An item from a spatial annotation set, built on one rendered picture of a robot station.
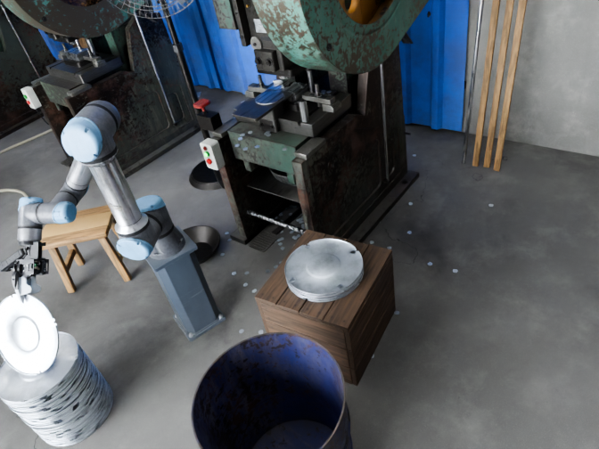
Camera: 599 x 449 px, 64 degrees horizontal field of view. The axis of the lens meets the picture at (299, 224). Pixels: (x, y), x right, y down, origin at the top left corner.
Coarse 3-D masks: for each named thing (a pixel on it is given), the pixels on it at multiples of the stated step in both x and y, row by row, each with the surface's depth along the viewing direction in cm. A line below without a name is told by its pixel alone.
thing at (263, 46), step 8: (248, 0) 184; (248, 8) 187; (248, 16) 189; (256, 16) 187; (256, 24) 189; (256, 32) 191; (264, 32) 189; (256, 40) 192; (264, 40) 191; (256, 48) 195; (264, 48) 194; (272, 48) 191; (256, 56) 195; (264, 56) 192; (272, 56) 190; (280, 56) 191; (264, 64) 195; (272, 64) 192; (280, 64) 194; (288, 64) 195
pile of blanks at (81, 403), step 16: (80, 352) 176; (80, 368) 172; (96, 368) 189; (64, 384) 166; (80, 384) 172; (96, 384) 181; (32, 400) 161; (48, 400) 164; (64, 400) 168; (80, 400) 173; (96, 400) 181; (112, 400) 192; (32, 416) 166; (48, 416) 169; (64, 416) 171; (80, 416) 176; (96, 416) 181; (48, 432) 173; (64, 432) 175; (80, 432) 178
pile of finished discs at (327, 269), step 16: (320, 240) 187; (336, 240) 186; (304, 256) 182; (320, 256) 180; (336, 256) 179; (352, 256) 178; (288, 272) 177; (304, 272) 175; (320, 272) 173; (336, 272) 172; (352, 272) 171; (304, 288) 169; (320, 288) 168; (336, 288) 167; (352, 288) 168
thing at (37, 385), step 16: (64, 336) 180; (64, 352) 174; (0, 368) 173; (48, 368) 169; (64, 368) 168; (0, 384) 168; (16, 384) 166; (32, 384) 165; (48, 384) 164; (16, 400) 161
